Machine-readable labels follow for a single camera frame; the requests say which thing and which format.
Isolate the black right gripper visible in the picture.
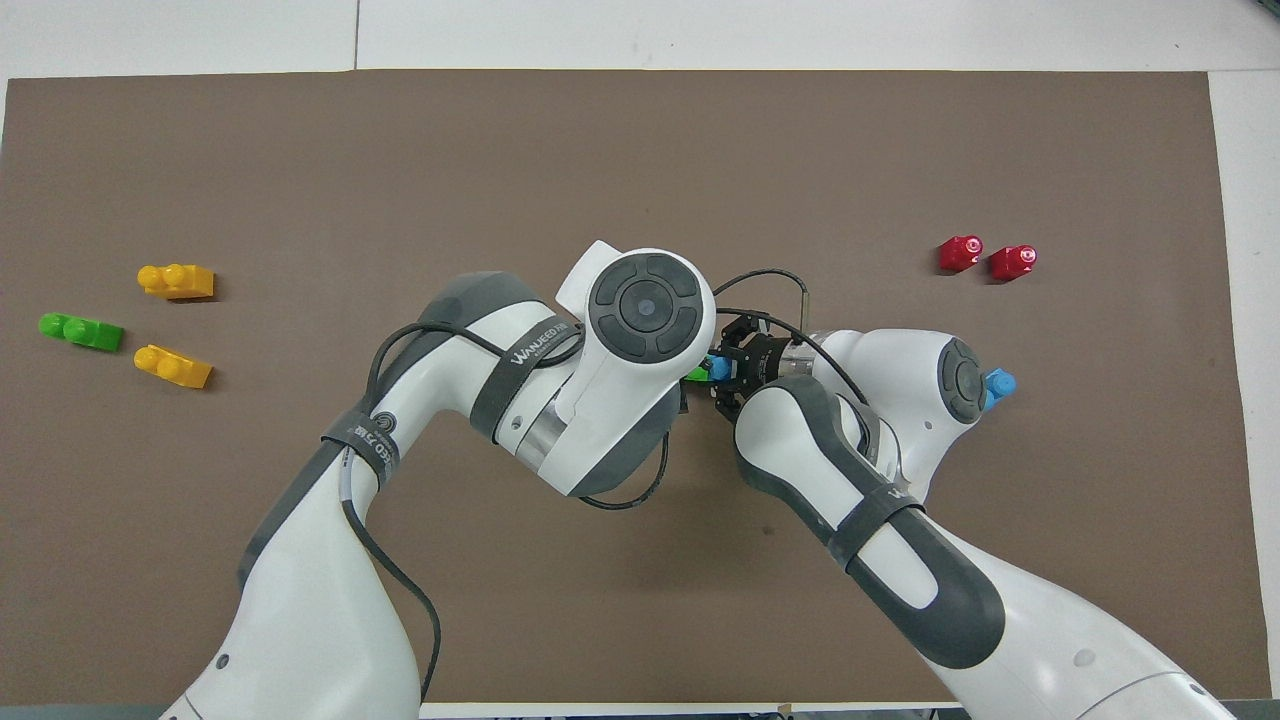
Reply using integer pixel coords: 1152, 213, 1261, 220
713, 312, 803, 422

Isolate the yellow two-stud block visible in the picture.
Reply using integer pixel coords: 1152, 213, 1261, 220
133, 344, 214, 389
137, 263, 216, 301

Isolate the brown table mat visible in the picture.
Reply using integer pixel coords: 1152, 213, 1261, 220
0, 68, 1273, 707

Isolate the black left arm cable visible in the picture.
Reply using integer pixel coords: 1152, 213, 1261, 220
338, 320, 673, 703

